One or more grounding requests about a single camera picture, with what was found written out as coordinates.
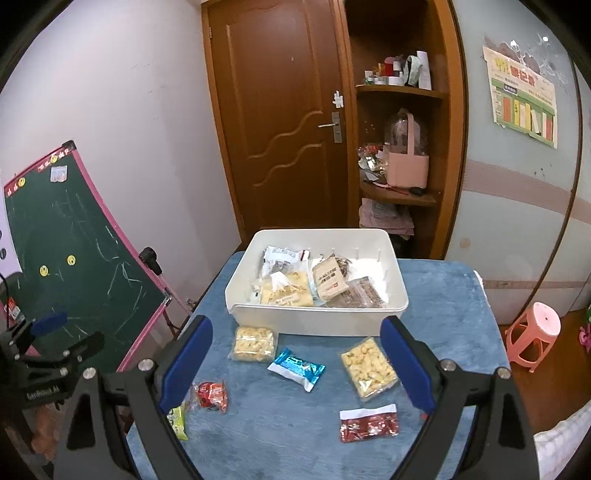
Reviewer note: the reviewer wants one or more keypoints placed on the brown paper snack packet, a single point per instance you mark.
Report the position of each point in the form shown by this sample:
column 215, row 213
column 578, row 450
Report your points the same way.
column 328, row 278

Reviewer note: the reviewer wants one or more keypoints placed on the brown date packet in bin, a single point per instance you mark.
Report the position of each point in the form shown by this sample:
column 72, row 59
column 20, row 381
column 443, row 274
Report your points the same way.
column 361, row 294

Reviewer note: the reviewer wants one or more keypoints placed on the puffed snack bag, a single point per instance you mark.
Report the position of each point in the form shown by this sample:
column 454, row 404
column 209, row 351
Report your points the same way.
column 369, row 369
column 253, row 344

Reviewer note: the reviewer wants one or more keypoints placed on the green chalkboard easel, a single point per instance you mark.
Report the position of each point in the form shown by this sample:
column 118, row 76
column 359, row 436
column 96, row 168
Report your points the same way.
column 76, row 260

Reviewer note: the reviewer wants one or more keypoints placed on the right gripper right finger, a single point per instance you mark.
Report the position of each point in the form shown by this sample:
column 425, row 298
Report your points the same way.
column 500, row 443

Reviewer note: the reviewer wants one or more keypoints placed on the sliding wardrobe door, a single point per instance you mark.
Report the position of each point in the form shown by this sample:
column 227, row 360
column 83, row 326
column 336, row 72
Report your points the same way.
column 523, row 220

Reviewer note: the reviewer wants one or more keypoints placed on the wall poster calendar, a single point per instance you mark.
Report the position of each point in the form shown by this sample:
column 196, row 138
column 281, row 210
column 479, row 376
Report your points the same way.
column 523, row 98

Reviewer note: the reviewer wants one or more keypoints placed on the pink gift basket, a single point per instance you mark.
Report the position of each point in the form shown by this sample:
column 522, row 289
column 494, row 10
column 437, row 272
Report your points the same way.
column 406, row 145

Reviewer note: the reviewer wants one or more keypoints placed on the red round candy packet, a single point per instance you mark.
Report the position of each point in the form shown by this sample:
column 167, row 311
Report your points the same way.
column 210, row 395

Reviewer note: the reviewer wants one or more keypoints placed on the brown wooden door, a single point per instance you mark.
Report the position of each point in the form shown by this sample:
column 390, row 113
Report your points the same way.
column 276, row 70

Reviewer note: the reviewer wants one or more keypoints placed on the blue white candy packet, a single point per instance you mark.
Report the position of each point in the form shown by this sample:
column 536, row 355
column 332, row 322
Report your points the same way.
column 302, row 372

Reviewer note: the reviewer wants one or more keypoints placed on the metal door handle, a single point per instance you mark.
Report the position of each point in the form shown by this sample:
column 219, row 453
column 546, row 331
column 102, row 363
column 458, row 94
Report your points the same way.
column 335, row 125

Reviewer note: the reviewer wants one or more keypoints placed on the wooden corner shelf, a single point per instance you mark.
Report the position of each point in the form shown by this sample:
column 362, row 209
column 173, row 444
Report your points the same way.
column 407, row 83

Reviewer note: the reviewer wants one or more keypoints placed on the white plastic bin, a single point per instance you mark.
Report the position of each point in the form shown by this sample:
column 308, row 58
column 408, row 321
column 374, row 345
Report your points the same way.
column 360, row 253

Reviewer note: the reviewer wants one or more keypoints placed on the green pastry packet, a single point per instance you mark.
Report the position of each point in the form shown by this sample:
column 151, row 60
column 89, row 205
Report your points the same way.
column 176, row 419

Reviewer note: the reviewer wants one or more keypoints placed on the blue fuzzy table cloth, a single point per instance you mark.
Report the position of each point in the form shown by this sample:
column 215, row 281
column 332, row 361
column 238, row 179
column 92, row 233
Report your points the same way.
column 273, row 429

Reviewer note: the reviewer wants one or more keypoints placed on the white packets in bin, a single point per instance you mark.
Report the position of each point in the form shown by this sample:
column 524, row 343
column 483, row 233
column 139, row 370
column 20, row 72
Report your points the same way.
column 279, row 259

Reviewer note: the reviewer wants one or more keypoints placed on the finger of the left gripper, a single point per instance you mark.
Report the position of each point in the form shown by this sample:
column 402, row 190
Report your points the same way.
column 70, row 358
column 28, row 331

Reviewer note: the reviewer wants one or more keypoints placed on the large cracker bag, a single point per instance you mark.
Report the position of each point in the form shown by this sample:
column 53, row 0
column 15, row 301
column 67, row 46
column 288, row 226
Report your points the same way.
column 290, row 289

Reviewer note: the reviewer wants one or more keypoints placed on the pink plastic stool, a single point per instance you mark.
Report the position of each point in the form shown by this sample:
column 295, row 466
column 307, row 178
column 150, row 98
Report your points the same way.
column 538, row 326

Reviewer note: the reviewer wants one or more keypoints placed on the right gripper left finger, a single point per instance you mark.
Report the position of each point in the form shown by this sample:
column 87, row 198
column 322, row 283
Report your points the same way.
column 92, row 442

